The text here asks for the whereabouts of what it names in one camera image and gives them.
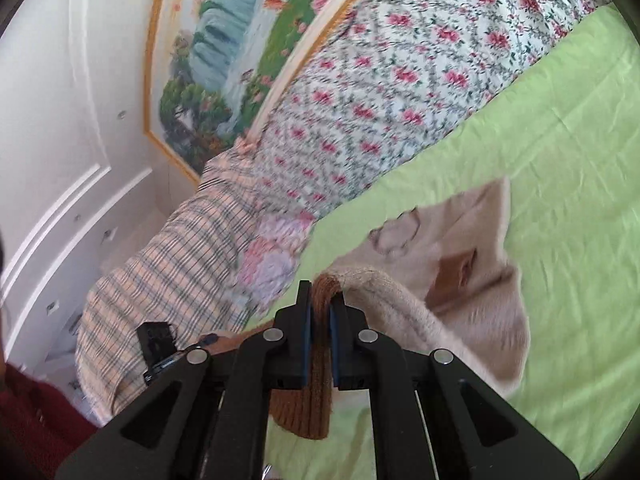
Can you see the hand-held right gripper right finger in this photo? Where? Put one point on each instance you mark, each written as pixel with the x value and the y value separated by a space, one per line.
pixel 334 345

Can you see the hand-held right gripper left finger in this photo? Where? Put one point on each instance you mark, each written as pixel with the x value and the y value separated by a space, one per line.
pixel 306 340

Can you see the beige sweater with brown cuffs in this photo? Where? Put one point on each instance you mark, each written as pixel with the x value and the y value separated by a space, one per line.
pixel 465 265

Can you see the plaid pillow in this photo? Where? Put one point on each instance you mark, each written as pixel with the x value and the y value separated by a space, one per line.
pixel 165 270

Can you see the pillow with large pink flowers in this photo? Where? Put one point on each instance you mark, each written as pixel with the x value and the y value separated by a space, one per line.
pixel 272 255

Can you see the white quilt with red flowers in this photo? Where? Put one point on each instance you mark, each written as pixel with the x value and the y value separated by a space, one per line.
pixel 400 75

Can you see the light green bedsheet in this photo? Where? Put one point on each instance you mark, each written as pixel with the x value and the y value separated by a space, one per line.
pixel 575 170

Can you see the framed landscape wall painting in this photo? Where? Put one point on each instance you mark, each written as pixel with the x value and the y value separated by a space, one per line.
pixel 230 55

